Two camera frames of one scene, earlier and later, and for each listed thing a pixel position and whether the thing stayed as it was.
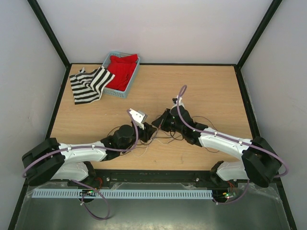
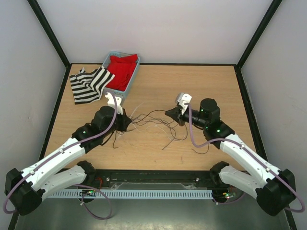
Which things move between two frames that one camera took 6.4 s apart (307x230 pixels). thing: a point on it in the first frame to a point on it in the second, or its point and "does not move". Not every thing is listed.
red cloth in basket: [123, 68] does not move
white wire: [147, 146] to [164, 130]
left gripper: [147, 132] to [125, 120]
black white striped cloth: [87, 86] does not move
